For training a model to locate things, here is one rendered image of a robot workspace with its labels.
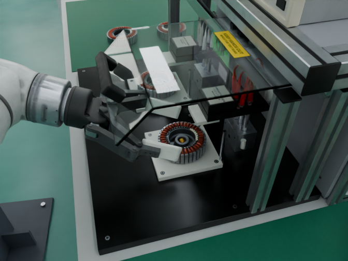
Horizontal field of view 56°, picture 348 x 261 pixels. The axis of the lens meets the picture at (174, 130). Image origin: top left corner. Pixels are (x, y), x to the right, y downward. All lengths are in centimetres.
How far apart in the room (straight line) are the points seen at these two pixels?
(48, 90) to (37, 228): 112
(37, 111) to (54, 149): 138
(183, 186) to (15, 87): 38
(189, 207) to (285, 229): 20
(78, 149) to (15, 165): 114
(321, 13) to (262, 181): 29
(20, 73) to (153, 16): 94
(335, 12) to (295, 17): 7
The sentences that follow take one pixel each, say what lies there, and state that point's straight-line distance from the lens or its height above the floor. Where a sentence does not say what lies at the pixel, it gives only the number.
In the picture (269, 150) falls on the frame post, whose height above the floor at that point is 95.
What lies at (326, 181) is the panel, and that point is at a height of 81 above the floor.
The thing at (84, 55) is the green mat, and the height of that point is 75.
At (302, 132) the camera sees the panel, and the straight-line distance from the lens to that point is 77.
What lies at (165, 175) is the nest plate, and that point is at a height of 78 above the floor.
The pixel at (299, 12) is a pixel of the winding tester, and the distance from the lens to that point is 55.
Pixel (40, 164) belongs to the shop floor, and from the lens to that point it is 192.
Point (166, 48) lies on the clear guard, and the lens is 57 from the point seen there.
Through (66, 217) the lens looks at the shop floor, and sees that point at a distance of 166.
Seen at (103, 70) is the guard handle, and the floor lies 106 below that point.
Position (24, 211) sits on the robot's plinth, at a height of 2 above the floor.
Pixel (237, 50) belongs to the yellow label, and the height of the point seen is 107.
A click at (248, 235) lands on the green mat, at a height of 75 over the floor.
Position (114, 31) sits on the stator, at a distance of 129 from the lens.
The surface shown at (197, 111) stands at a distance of 72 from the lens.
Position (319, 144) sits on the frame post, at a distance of 62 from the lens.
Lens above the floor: 134
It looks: 43 degrees down
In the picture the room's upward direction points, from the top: straight up
